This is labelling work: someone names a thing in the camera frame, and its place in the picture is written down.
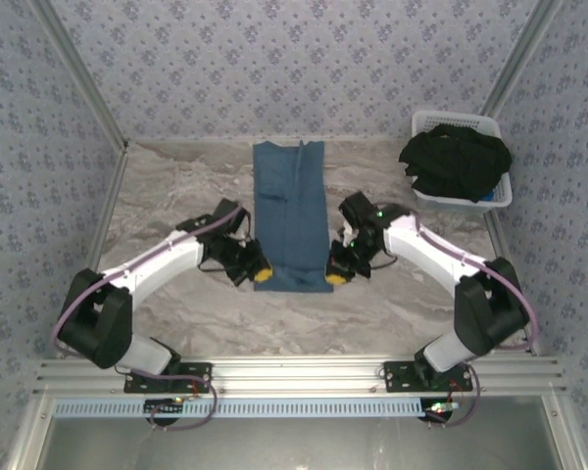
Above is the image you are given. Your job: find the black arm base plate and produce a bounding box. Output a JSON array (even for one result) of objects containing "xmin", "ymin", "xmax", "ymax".
[
  {"xmin": 123, "ymin": 361, "xmax": 213, "ymax": 394},
  {"xmin": 382, "ymin": 360, "xmax": 474, "ymax": 394}
]

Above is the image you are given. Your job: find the aluminium front rail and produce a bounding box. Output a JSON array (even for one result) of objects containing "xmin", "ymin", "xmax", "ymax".
[{"xmin": 32, "ymin": 355, "xmax": 567, "ymax": 396}]

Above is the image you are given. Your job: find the black controller board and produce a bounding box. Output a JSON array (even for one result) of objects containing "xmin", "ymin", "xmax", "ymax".
[
  {"xmin": 419, "ymin": 398, "xmax": 460, "ymax": 425},
  {"xmin": 144, "ymin": 398, "xmax": 185, "ymax": 425}
]

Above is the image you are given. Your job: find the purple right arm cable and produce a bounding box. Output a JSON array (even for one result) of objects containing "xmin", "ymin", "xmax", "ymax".
[{"xmin": 376, "ymin": 203, "xmax": 540, "ymax": 428}]

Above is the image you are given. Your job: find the white plastic basket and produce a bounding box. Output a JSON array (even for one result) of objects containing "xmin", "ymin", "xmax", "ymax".
[{"xmin": 410, "ymin": 110, "xmax": 515, "ymax": 212}]

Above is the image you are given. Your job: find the black t-shirt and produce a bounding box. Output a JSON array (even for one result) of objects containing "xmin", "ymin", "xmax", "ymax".
[{"xmin": 398, "ymin": 123, "xmax": 514, "ymax": 204}]

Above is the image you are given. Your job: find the light blue slotted cable duct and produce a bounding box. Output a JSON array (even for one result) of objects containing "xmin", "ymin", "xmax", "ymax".
[{"xmin": 53, "ymin": 397, "xmax": 423, "ymax": 419}]

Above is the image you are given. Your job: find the aluminium frame post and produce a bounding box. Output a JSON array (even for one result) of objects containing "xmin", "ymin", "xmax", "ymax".
[
  {"xmin": 31, "ymin": 0, "xmax": 130, "ymax": 150},
  {"xmin": 482, "ymin": 0, "xmax": 567, "ymax": 118}
]

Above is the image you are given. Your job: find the blue t-shirt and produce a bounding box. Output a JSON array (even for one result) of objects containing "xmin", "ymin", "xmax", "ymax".
[{"xmin": 252, "ymin": 140, "xmax": 335, "ymax": 295}]

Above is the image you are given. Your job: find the red wire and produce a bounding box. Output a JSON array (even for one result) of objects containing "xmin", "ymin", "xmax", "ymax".
[
  {"xmin": 445, "ymin": 376, "xmax": 471, "ymax": 405},
  {"xmin": 178, "ymin": 374, "xmax": 212, "ymax": 400}
]

